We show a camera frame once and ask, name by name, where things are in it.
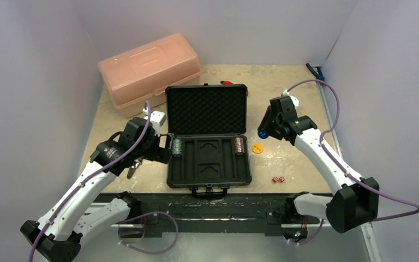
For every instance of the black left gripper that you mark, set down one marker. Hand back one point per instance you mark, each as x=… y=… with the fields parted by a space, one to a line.
x=160 y=154

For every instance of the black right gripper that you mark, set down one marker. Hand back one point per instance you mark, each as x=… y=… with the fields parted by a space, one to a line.
x=269 y=124

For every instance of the blue small blind button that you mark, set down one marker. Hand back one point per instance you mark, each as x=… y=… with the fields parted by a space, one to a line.
x=262 y=135

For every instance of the yellow big blind button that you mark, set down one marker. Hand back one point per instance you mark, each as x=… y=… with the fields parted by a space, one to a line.
x=257 y=148

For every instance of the black foam-lined poker case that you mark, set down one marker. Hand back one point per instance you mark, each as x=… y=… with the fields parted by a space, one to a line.
x=207 y=118

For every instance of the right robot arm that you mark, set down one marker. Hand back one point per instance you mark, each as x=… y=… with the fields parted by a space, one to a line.
x=354 y=199

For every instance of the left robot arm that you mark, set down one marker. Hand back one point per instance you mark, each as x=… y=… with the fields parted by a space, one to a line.
x=60 y=233

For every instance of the pink translucent storage box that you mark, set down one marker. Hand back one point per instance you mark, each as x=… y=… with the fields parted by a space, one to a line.
x=143 y=73

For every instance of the grey black handled pliers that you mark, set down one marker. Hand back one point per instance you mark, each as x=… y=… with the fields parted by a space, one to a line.
x=132 y=169

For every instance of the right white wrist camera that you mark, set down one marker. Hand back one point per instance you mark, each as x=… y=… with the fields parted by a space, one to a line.
x=294 y=99

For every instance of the blue handled pliers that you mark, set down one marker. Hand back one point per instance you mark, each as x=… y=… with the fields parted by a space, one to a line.
x=316 y=71

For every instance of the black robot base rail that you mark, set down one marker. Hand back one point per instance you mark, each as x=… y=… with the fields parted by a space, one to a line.
x=234 y=213

